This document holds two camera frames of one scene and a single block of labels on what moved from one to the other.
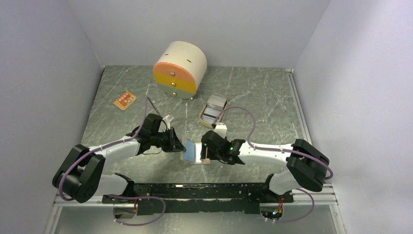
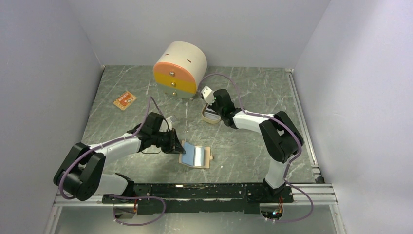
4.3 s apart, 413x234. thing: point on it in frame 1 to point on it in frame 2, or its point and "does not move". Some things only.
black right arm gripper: [209, 154] to [213, 107]
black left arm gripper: [174, 144] does not move
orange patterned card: [125, 100] does not move
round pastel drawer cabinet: [180, 69] does not move
